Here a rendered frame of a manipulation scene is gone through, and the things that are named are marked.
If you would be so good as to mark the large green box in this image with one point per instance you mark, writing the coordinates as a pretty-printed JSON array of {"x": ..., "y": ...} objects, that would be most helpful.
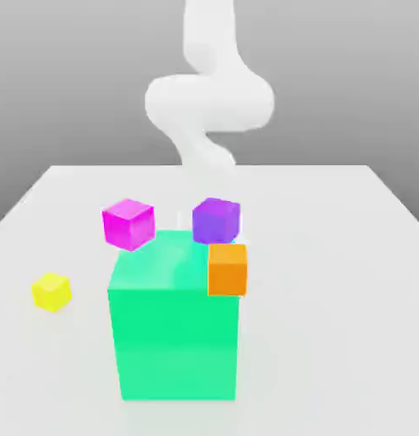
[{"x": 172, "y": 340}]

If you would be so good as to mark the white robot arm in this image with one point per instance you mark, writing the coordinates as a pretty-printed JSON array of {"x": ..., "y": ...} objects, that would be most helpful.
[{"x": 209, "y": 102}]

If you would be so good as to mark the small purple cube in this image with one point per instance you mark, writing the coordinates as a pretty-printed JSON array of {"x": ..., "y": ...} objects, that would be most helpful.
[{"x": 214, "y": 223}]

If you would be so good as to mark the small yellow cube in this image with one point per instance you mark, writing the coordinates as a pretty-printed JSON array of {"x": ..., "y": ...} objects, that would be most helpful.
[{"x": 51, "y": 293}]

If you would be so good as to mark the small magenta cube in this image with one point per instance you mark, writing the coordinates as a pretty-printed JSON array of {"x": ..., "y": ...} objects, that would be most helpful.
[{"x": 127, "y": 224}]

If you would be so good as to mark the small orange cube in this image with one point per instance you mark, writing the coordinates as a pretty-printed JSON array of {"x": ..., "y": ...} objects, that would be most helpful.
[{"x": 227, "y": 272}]

